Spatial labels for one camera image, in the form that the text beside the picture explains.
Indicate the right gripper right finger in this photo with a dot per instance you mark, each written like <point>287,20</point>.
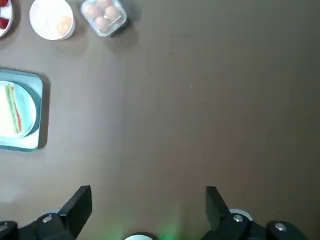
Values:
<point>220,220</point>

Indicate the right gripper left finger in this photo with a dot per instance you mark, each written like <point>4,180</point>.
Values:
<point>72,220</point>

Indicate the triangular sandwich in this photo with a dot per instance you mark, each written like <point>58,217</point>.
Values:
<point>7,112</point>

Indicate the grey rectangular tray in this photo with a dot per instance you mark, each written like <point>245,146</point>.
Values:
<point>41,112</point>

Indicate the pale blue round plate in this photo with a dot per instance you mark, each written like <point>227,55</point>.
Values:
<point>27,107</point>

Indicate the white plate with pink rim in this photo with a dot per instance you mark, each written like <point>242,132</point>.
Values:
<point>13,15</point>

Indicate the orange round food piece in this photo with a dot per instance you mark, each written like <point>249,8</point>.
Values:
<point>63,25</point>

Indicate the brown egg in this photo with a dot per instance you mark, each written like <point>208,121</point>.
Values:
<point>100,22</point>
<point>110,11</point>
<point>91,10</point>
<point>105,2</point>

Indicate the pink bowl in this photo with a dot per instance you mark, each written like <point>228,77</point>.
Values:
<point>45,17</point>

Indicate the clear plastic egg box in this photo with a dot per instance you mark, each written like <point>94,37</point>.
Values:
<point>121,10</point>

